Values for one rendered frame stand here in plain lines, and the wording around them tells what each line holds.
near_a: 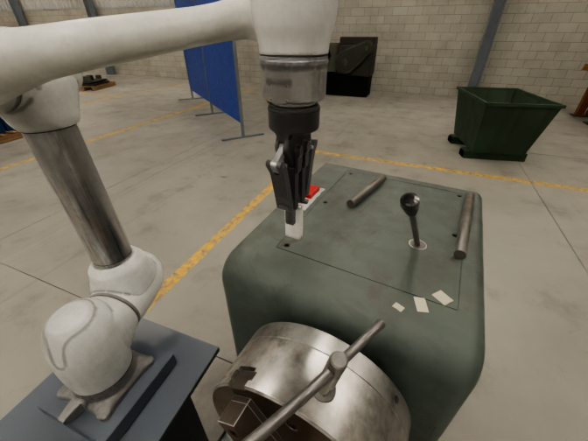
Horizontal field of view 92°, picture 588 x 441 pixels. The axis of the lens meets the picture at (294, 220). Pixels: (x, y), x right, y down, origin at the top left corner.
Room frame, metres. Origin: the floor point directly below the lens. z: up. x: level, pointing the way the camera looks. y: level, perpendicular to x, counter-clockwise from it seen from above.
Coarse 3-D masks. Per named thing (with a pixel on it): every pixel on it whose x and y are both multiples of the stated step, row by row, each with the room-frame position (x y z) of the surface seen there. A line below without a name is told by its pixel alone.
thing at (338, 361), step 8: (336, 352) 0.19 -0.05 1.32; (328, 360) 0.19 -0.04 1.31; (336, 360) 0.18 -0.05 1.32; (344, 360) 0.18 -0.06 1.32; (328, 368) 0.18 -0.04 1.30; (336, 368) 0.18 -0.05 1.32; (344, 368) 0.18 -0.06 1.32; (336, 376) 0.18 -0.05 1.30; (328, 384) 0.18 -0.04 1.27; (336, 384) 0.18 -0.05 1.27; (320, 392) 0.19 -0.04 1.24
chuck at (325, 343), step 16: (256, 336) 0.31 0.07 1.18; (272, 336) 0.29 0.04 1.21; (288, 336) 0.28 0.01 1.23; (304, 336) 0.27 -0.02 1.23; (320, 336) 0.27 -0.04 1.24; (352, 368) 0.22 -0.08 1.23; (368, 368) 0.23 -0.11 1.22; (368, 384) 0.21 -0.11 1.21; (384, 384) 0.21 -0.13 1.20; (400, 400) 0.21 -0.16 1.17; (400, 416) 0.19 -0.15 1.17
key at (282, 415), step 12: (384, 324) 0.25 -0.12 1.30; (360, 336) 0.23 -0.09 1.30; (372, 336) 0.23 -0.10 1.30; (348, 348) 0.21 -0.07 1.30; (360, 348) 0.21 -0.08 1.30; (348, 360) 0.19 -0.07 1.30; (324, 372) 0.18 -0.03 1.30; (312, 384) 0.16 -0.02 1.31; (324, 384) 0.17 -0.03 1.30; (300, 396) 0.15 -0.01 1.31; (288, 408) 0.13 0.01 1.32; (276, 420) 0.12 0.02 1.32; (252, 432) 0.11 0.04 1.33; (264, 432) 0.11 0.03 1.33
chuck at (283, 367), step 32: (256, 352) 0.26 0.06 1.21; (288, 352) 0.25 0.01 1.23; (320, 352) 0.24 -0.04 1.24; (224, 384) 0.22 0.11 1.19; (256, 384) 0.20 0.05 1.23; (288, 384) 0.20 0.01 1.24; (352, 384) 0.20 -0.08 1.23; (320, 416) 0.16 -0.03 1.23; (352, 416) 0.17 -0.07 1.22; (384, 416) 0.18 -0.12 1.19
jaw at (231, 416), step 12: (252, 372) 0.23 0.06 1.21; (240, 384) 0.21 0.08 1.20; (240, 396) 0.20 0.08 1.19; (228, 408) 0.19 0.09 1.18; (240, 408) 0.19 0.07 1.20; (252, 408) 0.19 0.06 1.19; (228, 420) 0.17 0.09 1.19; (240, 420) 0.17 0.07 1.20; (252, 420) 0.18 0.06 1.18; (264, 420) 0.18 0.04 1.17; (228, 432) 0.17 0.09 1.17; (240, 432) 0.16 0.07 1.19; (276, 432) 0.18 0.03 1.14
